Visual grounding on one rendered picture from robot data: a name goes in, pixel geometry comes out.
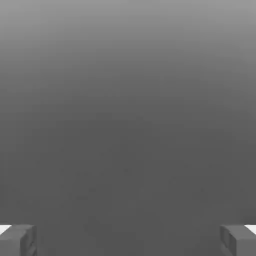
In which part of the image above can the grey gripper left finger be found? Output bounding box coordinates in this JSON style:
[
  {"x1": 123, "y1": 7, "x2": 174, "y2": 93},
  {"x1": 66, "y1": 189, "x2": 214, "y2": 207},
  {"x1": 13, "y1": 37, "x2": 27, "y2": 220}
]
[{"x1": 0, "y1": 224, "x2": 38, "y2": 256}]

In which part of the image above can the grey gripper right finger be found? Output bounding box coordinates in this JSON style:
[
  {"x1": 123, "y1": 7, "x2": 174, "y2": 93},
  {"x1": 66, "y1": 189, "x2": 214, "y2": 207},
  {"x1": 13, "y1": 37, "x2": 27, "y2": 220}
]
[{"x1": 219, "y1": 224, "x2": 256, "y2": 256}]

